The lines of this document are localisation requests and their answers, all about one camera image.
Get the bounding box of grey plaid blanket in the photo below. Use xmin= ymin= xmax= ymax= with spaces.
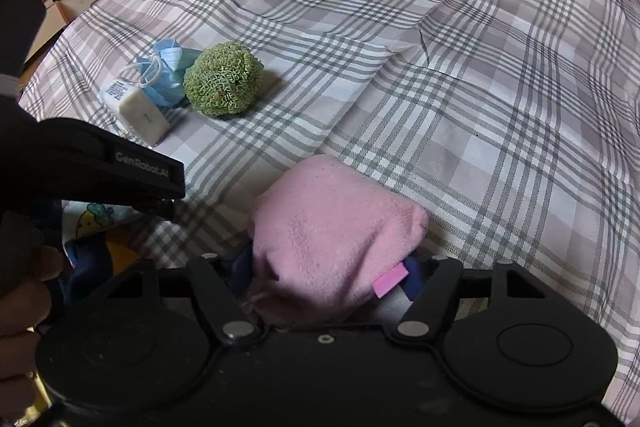
xmin=20 ymin=0 xmax=640 ymax=423

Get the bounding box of person's left hand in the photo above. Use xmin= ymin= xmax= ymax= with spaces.
xmin=0 ymin=247 xmax=66 ymax=419

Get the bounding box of navy yellow printed cloth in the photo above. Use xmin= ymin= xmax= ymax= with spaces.
xmin=61 ymin=201 xmax=147 ymax=295

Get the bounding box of white tissue packet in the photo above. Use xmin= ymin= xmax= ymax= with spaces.
xmin=99 ymin=78 xmax=172 ymax=147

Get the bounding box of green knitted scrubber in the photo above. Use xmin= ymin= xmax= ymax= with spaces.
xmin=183 ymin=41 xmax=265 ymax=118

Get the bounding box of blue face mask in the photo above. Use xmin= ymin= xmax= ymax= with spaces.
xmin=135 ymin=38 xmax=204 ymax=108

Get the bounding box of pink fleece cloth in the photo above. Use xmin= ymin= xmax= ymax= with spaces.
xmin=251 ymin=154 xmax=430 ymax=324

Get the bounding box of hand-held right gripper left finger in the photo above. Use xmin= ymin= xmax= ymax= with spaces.
xmin=102 ymin=247 xmax=262 ymax=344

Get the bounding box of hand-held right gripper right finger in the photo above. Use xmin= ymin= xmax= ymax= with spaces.
xmin=396 ymin=256 xmax=552 ymax=344

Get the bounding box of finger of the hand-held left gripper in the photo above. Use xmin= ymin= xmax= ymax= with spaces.
xmin=125 ymin=198 xmax=176 ymax=221

